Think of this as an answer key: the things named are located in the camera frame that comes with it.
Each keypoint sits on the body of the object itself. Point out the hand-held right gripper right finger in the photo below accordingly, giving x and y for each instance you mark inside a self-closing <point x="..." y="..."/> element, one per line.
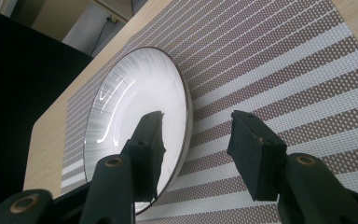
<point x="258" y="155"/>

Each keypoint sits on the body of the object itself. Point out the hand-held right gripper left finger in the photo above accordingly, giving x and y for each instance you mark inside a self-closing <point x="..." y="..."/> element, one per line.
<point x="143" y="155"/>

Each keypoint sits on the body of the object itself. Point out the white plate with dark rim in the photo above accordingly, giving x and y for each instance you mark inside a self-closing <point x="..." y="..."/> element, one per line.
<point x="136" y="109"/>

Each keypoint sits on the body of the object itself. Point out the striped woven placemat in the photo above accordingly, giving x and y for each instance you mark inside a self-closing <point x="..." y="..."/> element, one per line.
<point x="276" y="77"/>

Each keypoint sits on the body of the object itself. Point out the black curtain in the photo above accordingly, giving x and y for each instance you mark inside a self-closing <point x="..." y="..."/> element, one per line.
<point x="15" y="109"/>

